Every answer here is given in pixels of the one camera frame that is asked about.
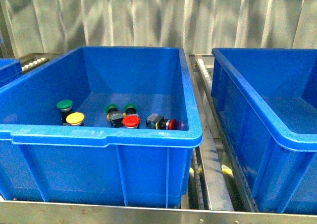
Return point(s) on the red mushroom push button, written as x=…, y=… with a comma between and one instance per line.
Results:
x=131, y=121

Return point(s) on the yellow mushroom push button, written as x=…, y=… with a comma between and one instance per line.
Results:
x=75, y=119

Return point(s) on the blue source bin with buttons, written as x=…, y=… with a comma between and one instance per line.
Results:
x=45, y=161

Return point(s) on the dark red emergency button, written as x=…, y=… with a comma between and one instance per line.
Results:
x=157, y=121

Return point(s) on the green button right lying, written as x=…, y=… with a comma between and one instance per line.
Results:
x=130, y=109

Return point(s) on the green button lying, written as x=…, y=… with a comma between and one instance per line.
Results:
x=114, y=116
x=130, y=109

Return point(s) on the green button left lying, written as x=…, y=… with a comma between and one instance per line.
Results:
x=114, y=116

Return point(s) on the white roller track middle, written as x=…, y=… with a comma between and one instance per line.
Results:
x=206, y=72

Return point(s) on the white roller track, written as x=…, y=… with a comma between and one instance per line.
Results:
x=33, y=64
x=206, y=72

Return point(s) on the green mushroom button upright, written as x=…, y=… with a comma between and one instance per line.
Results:
x=65, y=107

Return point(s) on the blue empty target bin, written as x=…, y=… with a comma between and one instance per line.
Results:
x=266, y=103

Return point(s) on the white roller track left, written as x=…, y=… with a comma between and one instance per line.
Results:
x=33, y=64

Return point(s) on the blue bin far left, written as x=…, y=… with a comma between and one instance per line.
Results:
x=10, y=69

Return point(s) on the steel divider rail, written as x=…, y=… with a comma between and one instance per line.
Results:
x=216, y=179

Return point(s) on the steel front shelf rail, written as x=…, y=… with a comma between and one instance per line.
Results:
x=16, y=212

